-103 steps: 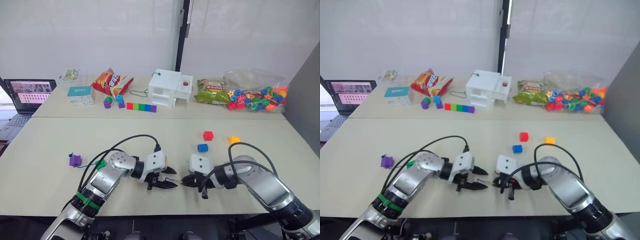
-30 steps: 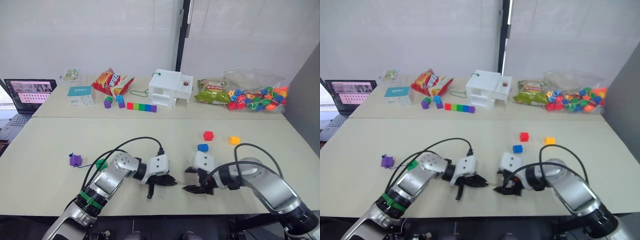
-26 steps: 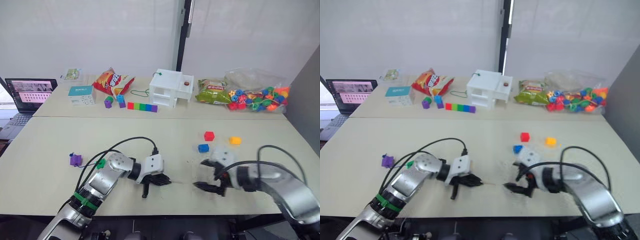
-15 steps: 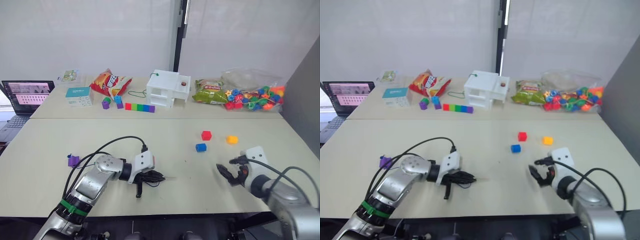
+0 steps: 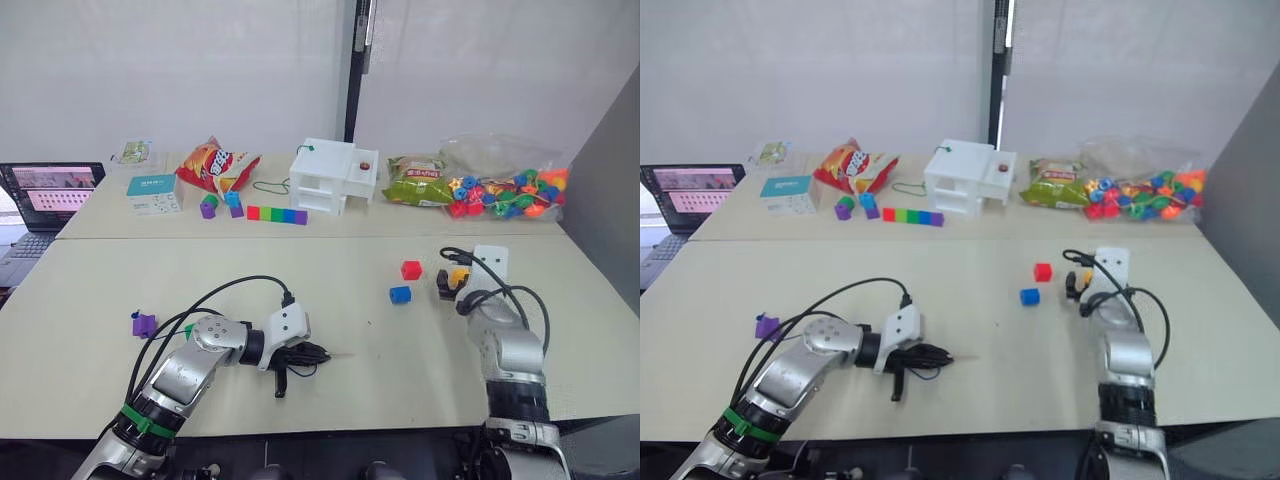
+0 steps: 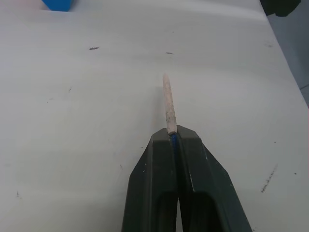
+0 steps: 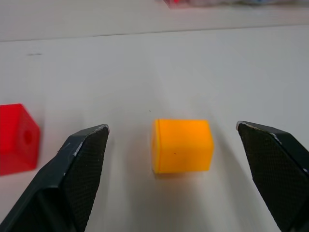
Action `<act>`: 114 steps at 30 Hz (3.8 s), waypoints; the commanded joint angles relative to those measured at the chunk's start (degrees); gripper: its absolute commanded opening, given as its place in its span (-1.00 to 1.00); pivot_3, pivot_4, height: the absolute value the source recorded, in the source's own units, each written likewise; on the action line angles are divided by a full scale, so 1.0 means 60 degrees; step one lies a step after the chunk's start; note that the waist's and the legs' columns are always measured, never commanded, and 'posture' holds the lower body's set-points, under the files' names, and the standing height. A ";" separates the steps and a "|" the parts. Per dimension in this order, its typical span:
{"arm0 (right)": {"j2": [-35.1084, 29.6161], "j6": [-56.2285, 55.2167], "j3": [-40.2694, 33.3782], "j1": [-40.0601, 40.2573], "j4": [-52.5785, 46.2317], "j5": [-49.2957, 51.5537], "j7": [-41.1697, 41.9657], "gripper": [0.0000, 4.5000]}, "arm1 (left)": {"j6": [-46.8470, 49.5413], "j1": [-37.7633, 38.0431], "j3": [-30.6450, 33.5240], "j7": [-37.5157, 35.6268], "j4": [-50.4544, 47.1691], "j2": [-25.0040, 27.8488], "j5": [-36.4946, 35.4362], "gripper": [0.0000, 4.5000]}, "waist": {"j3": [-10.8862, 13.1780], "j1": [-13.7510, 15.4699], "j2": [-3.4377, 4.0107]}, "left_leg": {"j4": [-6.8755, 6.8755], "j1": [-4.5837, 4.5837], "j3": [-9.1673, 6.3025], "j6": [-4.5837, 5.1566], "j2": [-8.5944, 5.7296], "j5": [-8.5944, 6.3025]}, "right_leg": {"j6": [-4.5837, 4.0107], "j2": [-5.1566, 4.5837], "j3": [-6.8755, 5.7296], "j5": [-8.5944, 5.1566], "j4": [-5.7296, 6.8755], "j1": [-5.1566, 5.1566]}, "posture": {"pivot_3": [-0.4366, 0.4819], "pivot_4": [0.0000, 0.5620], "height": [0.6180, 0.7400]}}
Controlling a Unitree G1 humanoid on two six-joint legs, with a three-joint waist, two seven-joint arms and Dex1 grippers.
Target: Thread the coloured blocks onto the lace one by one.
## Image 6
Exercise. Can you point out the blue lace with wooden needle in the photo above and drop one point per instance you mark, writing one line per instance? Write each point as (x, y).
(169, 106)

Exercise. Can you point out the blue block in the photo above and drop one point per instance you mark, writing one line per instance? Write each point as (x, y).
(58, 4)

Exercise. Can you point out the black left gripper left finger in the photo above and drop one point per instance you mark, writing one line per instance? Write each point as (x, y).
(154, 174)

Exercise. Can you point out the dark object at table edge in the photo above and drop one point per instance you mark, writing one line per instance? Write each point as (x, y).
(285, 6)

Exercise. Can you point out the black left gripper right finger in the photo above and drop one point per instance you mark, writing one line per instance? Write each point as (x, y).
(205, 183)

